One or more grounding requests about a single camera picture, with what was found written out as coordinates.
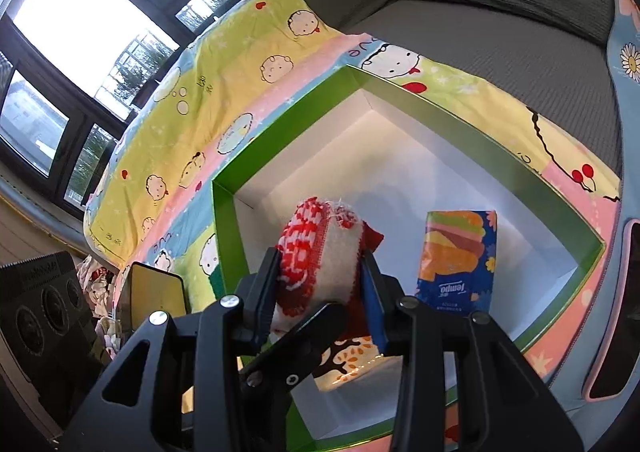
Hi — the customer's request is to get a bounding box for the pile of clothes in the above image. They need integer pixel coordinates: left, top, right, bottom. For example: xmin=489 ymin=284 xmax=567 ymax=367
xmin=76 ymin=256 xmax=124 ymax=358

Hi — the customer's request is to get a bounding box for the grey sofa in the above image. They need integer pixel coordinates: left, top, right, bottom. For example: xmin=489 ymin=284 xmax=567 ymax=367
xmin=304 ymin=0 xmax=623 ymax=170

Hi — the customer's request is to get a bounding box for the orange tree patterned item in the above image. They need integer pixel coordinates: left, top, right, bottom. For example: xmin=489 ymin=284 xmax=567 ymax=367
xmin=312 ymin=336 xmax=398 ymax=392

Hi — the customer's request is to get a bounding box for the black framed window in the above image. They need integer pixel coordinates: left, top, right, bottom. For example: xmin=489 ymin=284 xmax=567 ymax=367
xmin=1 ymin=0 xmax=240 ymax=216

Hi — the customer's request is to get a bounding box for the colourful cartoon bed sheet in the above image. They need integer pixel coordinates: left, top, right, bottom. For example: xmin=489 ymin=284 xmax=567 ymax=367
xmin=83 ymin=0 xmax=640 ymax=452

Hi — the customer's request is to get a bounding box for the blue tissue packet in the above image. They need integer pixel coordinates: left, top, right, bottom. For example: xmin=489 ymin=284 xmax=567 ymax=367
xmin=416 ymin=210 xmax=498 ymax=316

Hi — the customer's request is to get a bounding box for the black gold tin box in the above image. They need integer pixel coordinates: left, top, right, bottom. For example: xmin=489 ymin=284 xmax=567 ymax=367
xmin=116 ymin=262 xmax=190 ymax=334

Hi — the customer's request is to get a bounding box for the red white knitted cloth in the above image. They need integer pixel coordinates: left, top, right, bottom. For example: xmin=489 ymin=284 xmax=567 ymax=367
xmin=271 ymin=196 xmax=384 ymax=339

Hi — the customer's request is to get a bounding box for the green cardboard box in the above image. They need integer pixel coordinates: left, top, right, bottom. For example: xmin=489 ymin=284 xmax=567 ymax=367
xmin=210 ymin=64 xmax=606 ymax=452

